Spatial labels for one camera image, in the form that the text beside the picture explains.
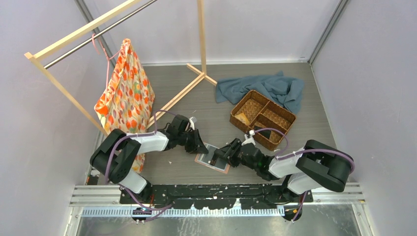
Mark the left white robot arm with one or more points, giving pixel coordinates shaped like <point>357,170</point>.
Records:
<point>114,158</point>

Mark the blue-grey crumpled cloth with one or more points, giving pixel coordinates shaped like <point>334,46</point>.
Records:
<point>283,90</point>

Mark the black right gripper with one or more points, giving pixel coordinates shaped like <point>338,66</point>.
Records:
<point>226,152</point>

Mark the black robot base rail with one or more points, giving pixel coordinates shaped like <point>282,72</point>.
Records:
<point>214,196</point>

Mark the pink clothes hanger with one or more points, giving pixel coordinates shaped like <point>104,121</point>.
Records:
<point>108,58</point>

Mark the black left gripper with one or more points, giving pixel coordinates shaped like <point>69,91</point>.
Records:
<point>197,146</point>

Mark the orange floral hanging garment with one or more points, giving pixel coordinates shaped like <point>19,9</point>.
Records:
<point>127,101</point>

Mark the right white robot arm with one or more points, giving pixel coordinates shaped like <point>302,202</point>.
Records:
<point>312,166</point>

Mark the orange credit card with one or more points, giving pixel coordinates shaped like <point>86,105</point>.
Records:
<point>242,118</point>

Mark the woven wicker divided basket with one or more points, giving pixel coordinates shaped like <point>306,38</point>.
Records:
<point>264,113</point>

